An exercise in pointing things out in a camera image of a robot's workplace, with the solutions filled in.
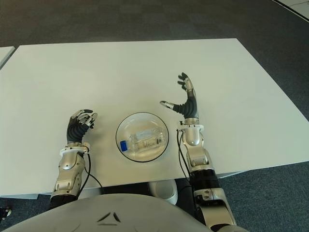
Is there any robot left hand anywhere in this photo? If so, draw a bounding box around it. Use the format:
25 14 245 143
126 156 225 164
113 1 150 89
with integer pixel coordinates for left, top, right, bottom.
66 108 98 144

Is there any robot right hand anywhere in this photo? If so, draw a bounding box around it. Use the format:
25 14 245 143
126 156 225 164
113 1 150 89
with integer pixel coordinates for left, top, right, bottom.
159 72 200 119

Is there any clear water bottle blue cap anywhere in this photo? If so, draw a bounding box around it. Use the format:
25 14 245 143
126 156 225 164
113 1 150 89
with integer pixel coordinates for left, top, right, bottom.
119 129 165 153

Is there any white plate black rim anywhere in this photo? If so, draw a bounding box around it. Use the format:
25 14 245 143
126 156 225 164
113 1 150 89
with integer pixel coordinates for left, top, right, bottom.
115 111 170 162

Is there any grey robot torso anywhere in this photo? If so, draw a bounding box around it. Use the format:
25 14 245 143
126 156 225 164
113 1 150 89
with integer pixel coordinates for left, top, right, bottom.
0 193 211 232

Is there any white side table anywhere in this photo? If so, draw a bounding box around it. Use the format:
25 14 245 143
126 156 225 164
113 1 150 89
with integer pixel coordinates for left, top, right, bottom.
0 46 15 70

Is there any black wheeled stand foot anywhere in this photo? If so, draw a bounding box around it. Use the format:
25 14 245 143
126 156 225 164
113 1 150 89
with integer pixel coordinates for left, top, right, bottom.
0 205 12 220

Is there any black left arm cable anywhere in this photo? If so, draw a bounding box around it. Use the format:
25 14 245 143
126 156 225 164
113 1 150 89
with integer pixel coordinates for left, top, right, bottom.
78 152 104 194

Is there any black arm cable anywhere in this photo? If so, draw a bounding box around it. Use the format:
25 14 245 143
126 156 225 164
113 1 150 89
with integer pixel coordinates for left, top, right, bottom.
176 129 194 184
78 152 104 194

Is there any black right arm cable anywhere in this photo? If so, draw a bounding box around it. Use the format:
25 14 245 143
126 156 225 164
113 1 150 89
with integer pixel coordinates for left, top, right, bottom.
176 129 194 184

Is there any white round pedestal base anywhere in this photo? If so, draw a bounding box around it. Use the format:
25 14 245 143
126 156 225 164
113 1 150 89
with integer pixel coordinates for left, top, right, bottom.
147 180 179 205

